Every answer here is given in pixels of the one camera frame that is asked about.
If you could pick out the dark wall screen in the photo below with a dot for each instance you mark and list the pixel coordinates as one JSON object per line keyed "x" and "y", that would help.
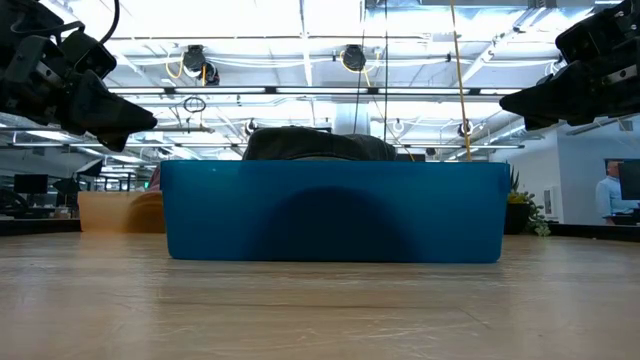
{"x": 631, "y": 180}

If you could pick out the black baseball cap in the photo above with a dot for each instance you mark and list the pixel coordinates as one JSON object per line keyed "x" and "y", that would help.
{"x": 320, "y": 142}

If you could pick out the maroon baseball cap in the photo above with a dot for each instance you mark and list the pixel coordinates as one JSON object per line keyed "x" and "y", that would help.
{"x": 156, "y": 180}

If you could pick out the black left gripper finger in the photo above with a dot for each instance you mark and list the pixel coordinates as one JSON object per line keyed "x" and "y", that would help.
{"x": 116, "y": 142}
{"x": 110, "y": 112}

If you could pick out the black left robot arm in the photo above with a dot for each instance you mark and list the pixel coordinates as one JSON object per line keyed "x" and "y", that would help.
{"x": 20, "y": 12}

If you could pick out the blue plastic bin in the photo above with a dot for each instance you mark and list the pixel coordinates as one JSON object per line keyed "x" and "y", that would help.
{"x": 330, "y": 210}

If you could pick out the white wall device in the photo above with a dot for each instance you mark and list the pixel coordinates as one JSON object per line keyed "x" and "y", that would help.
{"x": 550, "y": 200}

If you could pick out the person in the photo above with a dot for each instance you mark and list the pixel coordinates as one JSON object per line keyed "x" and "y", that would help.
{"x": 610, "y": 197}

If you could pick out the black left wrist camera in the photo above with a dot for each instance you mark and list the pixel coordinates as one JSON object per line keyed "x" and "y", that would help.
{"x": 87, "y": 52}

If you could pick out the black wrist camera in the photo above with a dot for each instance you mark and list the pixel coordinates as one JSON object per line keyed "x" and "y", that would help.
{"x": 87, "y": 52}
{"x": 595, "y": 35}

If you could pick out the potted succulent plant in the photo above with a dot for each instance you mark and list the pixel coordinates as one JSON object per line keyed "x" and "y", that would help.
{"x": 520, "y": 215}

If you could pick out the black computer monitor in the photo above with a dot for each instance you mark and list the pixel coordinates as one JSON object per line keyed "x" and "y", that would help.
{"x": 30, "y": 184}

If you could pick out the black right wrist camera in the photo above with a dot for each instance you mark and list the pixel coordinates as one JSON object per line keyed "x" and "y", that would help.
{"x": 595, "y": 35}

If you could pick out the orange plastic bin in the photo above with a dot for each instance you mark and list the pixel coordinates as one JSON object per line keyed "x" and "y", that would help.
{"x": 100, "y": 210}

